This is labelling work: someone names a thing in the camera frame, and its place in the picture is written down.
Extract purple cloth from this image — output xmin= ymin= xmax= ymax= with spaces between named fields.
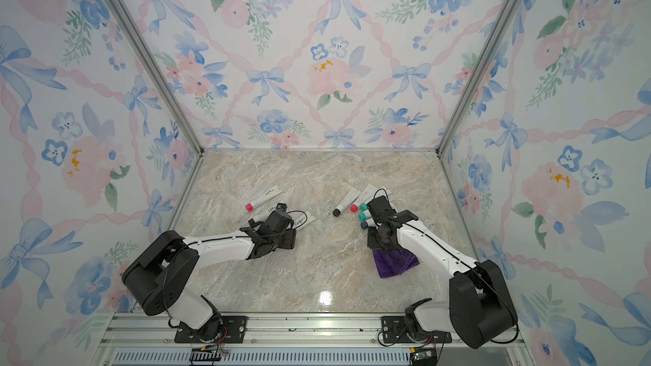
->
xmin=372 ymin=248 xmax=420 ymax=279

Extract white tube pink cap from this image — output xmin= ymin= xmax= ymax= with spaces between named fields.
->
xmin=245 ymin=186 xmax=282 ymax=212
xmin=350 ymin=185 xmax=378 ymax=213

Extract white tube black cap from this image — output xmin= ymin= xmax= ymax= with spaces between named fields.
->
xmin=332 ymin=188 xmax=361 ymax=217

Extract white toothpaste tube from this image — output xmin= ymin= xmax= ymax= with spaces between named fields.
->
xmin=360 ymin=188 xmax=393 ymax=211

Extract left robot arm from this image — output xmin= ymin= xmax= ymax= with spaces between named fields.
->
xmin=121 ymin=205 xmax=297 ymax=342

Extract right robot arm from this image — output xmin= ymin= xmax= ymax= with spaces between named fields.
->
xmin=364 ymin=195 xmax=519 ymax=349

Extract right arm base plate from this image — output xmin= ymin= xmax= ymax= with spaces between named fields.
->
xmin=380 ymin=315 xmax=452 ymax=346

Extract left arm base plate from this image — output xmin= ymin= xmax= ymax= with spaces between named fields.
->
xmin=174 ymin=315 xmax=249 ymax=344

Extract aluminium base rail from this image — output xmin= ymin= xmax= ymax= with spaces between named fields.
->
xmin=89 ymin=312 xmax=533 ymax=365

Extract aluminium corner post right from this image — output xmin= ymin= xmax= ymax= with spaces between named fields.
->
xmin=437 ymin=0 xmax=522 ymax=159

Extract aluminium corner post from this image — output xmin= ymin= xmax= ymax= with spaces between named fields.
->
xmin=437 ymin=0 xmax=522 ymax=159
xmin=106 ymin=0 xmax=204 ymax=157

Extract aluminium corner post left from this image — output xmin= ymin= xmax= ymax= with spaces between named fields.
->
xmin=106 ymin=0 xmax=204 ymax=157

